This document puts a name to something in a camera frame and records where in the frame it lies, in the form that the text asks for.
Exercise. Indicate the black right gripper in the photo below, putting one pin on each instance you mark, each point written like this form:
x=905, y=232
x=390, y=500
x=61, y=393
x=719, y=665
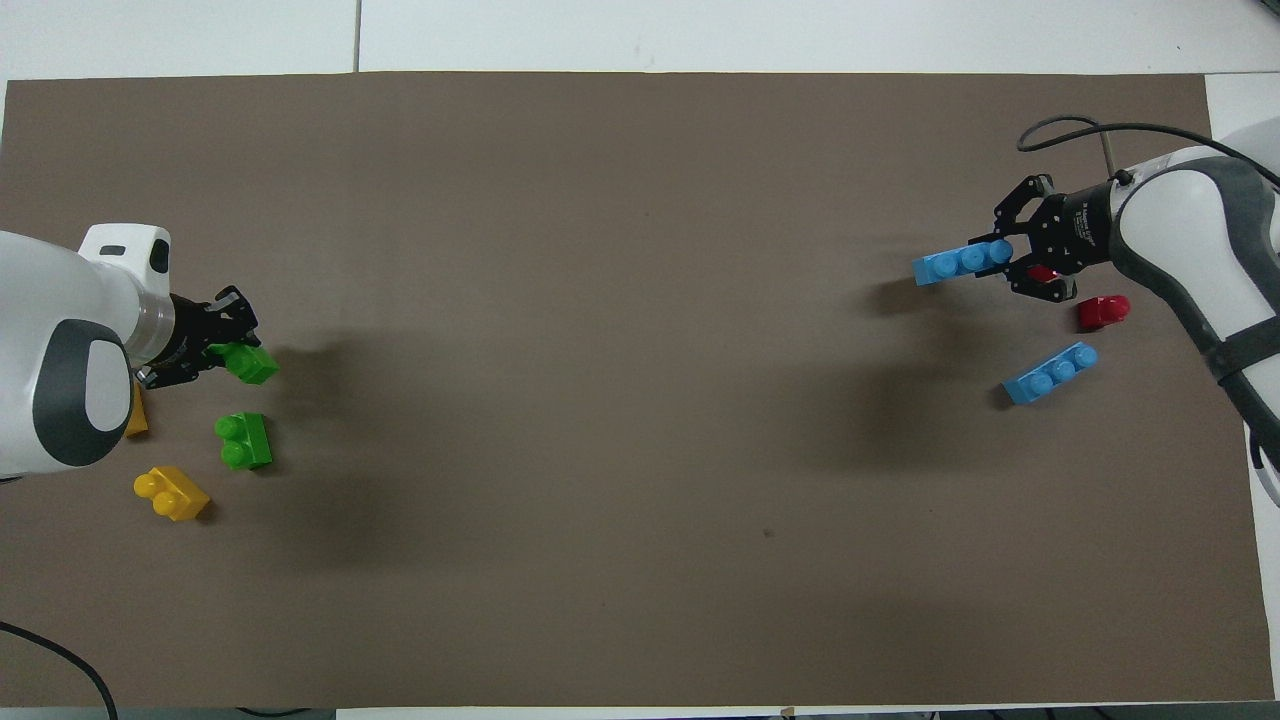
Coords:
x=1075, y=230

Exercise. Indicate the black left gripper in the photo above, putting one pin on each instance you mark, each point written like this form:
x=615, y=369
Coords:
x=190, y=325

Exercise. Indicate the green two-stud block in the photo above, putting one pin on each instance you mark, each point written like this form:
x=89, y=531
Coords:
x=245, y=440
x=250, y=363

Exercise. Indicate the blue three-stud block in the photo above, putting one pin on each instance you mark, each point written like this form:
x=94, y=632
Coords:
x=960, y=263
x=1050, y=375

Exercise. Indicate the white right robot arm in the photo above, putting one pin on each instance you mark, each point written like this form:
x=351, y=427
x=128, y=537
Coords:
x=1210, y=230

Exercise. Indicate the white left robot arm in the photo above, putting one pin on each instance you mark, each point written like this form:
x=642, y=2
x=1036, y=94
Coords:
x=60, y=340

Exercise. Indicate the red one-stud block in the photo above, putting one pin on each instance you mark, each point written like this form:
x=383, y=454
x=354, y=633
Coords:
x=1104, y=311
x=1043, y=273

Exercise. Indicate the yellow two-stud block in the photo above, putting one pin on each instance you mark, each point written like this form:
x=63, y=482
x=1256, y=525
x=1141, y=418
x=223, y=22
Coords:
x=138, y=415
x=172, y=493

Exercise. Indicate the brown table mat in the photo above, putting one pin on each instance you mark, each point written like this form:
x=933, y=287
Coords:
x=640, y=400

